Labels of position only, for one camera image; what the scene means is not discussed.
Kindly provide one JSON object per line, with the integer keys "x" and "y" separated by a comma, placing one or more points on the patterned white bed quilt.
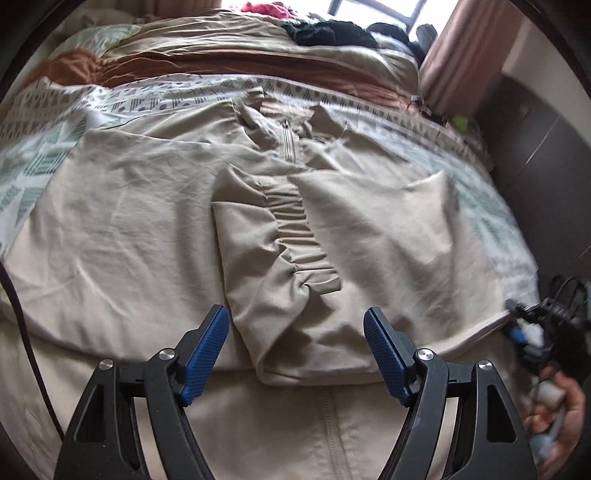
{"x": 45, "y": 121}

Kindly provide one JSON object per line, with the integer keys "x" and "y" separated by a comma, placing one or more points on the red garment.
{"x": 276, "y": 10}

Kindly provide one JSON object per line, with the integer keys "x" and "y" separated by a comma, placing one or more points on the right hand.
{"x": 555, "y": 421}

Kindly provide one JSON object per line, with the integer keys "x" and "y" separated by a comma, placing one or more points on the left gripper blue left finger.
{"x": 102, "y": 440}

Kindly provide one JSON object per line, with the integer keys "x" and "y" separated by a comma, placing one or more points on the pink-brown curtain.
{"x": 467, "y": 57}

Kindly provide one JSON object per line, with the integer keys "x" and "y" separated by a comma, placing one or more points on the black clothes pile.
{"x": 341, "y": 33}

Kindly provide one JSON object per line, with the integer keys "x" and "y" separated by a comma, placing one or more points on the brown and beige blanket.
{"x": 227, "y": 43}

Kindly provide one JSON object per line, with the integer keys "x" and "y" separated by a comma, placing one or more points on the beige jacket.
{"x": 291, "y": 218}

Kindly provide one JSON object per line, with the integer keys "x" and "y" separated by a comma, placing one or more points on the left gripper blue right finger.
{"x": 488, "y": 441}

